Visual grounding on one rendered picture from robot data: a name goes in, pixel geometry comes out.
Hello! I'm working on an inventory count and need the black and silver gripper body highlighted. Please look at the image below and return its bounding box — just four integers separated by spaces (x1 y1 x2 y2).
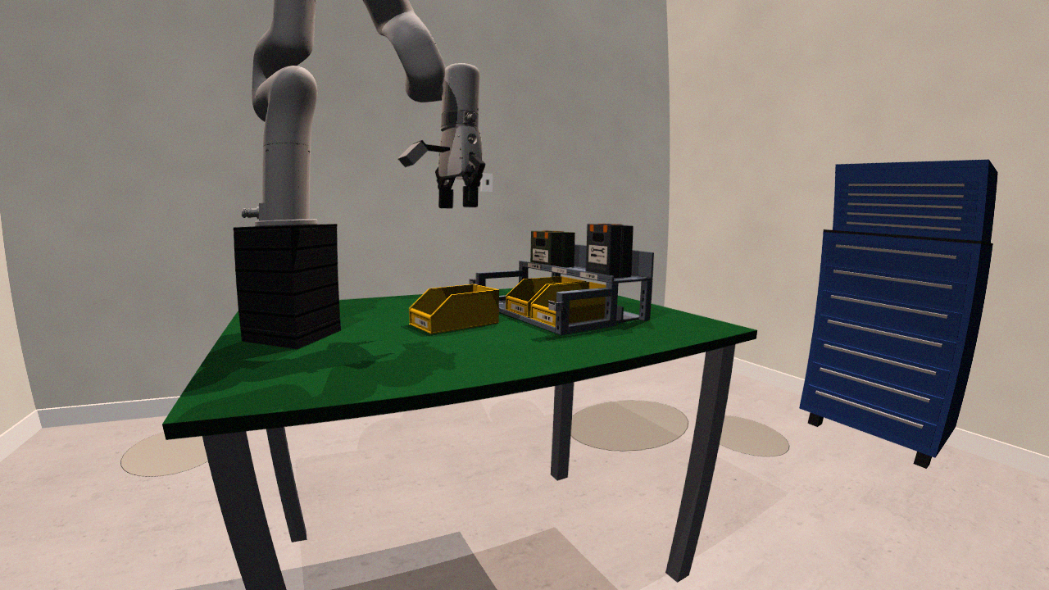
438 124 481 180

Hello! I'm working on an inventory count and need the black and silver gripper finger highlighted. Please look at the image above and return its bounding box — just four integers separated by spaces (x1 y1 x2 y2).
462 152 485 207
435 169 456 208

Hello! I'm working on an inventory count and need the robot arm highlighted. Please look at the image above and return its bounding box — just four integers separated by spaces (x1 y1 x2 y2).
242 0 479 226

